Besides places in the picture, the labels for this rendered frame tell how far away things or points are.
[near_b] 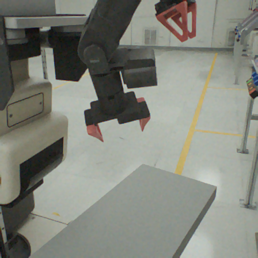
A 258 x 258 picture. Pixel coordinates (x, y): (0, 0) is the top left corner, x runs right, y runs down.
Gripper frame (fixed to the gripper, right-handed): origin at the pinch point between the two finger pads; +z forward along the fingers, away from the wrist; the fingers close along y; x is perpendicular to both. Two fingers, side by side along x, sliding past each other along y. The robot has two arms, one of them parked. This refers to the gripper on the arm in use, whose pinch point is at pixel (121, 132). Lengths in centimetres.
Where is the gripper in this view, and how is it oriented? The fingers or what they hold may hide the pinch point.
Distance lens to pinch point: 69.0
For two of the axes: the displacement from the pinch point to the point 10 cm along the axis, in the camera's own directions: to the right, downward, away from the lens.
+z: 1.7, 6.4, 7.5
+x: -1.9, -7.2, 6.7
